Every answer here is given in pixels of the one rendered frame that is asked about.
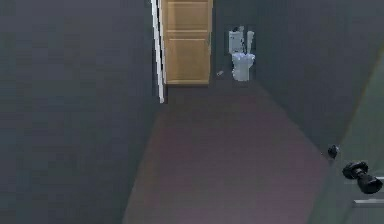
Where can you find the white toilet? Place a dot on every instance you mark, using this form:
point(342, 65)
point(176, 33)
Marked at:
point(241, 65)

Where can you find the small grey floor object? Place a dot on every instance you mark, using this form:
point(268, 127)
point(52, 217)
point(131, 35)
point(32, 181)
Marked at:
point(220, 73)

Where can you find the light wooden panel door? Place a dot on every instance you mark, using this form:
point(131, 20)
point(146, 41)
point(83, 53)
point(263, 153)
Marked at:
point(188, 56)

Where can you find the grey green room door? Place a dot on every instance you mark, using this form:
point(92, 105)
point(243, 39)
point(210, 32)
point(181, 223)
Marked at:
point(365, 133)

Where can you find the white door frame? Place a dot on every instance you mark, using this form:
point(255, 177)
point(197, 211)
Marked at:
point(158, 50)

